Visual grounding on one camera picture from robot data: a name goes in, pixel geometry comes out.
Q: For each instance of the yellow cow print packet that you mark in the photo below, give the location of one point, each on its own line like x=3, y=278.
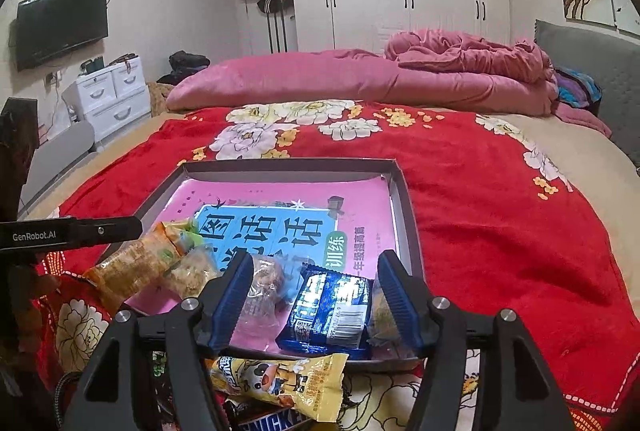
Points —
x=280, y=381

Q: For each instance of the brown patterned cloth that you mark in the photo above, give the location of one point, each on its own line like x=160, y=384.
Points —
x=157, y=98

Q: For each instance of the pink book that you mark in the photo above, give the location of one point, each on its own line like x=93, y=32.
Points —
x=280, y=191

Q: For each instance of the folded pink duvet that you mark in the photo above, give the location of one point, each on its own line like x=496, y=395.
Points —
x=465, y=56

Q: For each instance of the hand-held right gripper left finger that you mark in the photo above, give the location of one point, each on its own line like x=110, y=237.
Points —
x=235, y=301

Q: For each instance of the yellow pastry clear packet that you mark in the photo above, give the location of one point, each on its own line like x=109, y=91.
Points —
x=382, y=316

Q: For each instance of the long pink quilt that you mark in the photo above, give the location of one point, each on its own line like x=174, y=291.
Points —
x=300, y=81

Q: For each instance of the clear biscuit packet red label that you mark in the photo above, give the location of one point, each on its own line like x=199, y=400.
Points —
x=190, y=273

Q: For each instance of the black bag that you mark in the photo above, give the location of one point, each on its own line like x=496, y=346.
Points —
x=187, y=61

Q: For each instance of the grey padded headboard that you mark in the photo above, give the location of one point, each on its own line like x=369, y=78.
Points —
x=615, y=81

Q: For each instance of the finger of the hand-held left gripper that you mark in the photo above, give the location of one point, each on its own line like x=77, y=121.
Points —
x=100, y=231

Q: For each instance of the blue snack packet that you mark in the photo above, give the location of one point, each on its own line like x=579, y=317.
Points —
x=325, y=311

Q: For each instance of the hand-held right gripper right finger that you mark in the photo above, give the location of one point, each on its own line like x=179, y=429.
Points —
x=400, y=306

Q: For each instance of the orange cake packet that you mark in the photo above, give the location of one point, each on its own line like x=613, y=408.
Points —
x=135, y=266

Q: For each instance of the wall socket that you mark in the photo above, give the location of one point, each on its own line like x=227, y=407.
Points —
x=50, y=78

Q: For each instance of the brown pastry clear packet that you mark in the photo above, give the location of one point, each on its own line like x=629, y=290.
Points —
x=265, y=286

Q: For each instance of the small black box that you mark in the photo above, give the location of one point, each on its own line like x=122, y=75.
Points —
x=92, y=66

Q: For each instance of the red floral blanket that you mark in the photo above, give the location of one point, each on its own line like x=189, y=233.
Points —
x=500, y=236

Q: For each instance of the black wall television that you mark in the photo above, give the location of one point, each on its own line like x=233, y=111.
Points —
x=60, y=26

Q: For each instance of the beige bed sheet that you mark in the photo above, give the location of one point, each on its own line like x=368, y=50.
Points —
x=600, y=181

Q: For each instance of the dark chocolate bar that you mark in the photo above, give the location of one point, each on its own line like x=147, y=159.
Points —
x=270, y=422

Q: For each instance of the white drawer chest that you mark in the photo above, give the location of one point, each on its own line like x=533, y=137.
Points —
x=115, y=106

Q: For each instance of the purple teal cloth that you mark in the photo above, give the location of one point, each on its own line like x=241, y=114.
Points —
x=580, y=88

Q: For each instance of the dark grey cardboard box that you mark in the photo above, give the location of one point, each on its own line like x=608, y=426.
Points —
x=405, y=221

